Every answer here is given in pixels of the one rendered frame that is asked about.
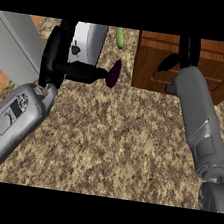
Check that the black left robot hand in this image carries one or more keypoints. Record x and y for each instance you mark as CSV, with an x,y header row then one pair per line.
x,y
54,58

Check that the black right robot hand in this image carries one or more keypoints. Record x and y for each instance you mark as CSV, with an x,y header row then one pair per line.
x,y
187,54

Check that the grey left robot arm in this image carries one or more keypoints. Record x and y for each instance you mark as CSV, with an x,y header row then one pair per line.
x,y
12,120

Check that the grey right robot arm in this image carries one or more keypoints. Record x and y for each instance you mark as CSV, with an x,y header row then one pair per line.
x,y
202,130

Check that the open wooden drawer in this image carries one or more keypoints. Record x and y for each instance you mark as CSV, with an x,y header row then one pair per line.
x,y
221,65

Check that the pale grey appliance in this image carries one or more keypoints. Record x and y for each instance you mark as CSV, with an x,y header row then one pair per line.
x,y
88,43

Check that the flat grey panel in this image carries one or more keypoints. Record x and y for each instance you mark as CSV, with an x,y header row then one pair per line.
x,y
16,43

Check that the dark purple eggplant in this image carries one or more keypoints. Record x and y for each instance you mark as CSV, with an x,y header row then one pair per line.
x,y
113,73

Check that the green cucumber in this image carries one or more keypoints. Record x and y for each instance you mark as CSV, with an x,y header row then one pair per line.
x,y
120,37

